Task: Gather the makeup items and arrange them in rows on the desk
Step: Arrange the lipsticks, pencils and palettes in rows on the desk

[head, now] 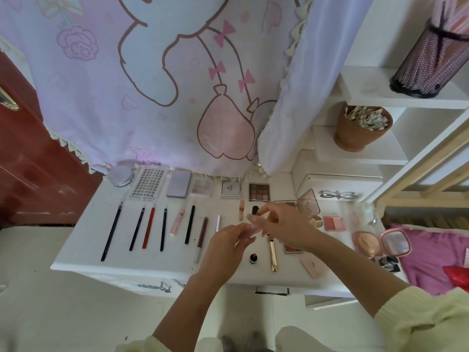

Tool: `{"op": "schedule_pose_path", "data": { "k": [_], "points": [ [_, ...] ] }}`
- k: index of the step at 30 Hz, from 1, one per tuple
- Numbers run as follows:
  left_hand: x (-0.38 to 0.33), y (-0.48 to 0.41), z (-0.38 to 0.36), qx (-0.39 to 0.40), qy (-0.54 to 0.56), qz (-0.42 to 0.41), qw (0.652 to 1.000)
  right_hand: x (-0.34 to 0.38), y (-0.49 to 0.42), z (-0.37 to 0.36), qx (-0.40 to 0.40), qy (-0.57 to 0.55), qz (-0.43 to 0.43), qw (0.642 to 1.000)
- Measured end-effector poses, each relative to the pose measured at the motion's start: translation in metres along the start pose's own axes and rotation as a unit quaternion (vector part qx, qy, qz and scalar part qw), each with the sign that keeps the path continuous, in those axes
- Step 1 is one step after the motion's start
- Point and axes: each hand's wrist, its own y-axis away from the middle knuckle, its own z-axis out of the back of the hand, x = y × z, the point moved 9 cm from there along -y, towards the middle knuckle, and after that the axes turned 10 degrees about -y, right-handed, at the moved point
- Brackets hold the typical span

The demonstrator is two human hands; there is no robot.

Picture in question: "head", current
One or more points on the terracotta pot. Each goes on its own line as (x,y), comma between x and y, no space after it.
(353,139)

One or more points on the pink cartoon print cloth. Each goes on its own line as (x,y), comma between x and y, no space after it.
(110,84)

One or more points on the clear eyeshadow palette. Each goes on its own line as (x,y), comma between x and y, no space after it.
(201,185)

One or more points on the round silver compact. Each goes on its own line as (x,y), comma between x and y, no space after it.
(119,176)

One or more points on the white shelf unit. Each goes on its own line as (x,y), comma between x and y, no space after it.
(366,146)

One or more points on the pink foundation tube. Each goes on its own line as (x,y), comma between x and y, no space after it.
(315,265)

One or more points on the white square compact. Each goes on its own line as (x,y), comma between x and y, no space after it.
(231,188)

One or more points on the person's right hand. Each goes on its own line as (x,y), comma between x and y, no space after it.
(293,229)

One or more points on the pink cushion compact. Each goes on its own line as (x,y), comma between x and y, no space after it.
(366,244)

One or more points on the small round white jar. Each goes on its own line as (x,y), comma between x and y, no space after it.
(316,221)

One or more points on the lavender rectangular palette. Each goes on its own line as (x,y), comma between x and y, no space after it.
(179,183)

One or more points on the pink blush pan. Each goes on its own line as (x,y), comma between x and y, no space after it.
(335,223)

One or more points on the white false eyelash tray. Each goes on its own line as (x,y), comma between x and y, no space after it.
(149,183)

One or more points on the person's left hand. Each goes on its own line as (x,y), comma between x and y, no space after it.
(223,253)

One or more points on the wooden bed frame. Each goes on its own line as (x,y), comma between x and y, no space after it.
(425,168)

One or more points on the person's left forearm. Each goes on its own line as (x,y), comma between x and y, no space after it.
(187,308)

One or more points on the red shiny packet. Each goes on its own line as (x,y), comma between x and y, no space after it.
(458,277)

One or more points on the reddish brown door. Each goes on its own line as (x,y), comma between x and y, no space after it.
(29,179)

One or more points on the white table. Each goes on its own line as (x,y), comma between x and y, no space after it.
(80,253)

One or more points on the small brown quad eyeshadow palette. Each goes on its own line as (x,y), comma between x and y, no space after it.
(293,249)

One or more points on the person's right forearm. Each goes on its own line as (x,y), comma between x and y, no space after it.
(359,271)

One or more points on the tan eyeshadow palette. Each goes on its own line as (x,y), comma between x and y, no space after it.
(308,203)

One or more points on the red lip pencil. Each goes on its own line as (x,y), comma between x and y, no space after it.
(149,228)

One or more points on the dark brown eyeshadow palette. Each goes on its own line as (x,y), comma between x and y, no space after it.
(259,192)

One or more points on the square bottle with black cap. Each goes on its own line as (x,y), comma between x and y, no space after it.
(388,262)

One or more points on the bunch of cotton swabs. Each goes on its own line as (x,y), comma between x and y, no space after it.
(366,117)

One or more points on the dark container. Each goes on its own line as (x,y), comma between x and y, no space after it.
(432,58)

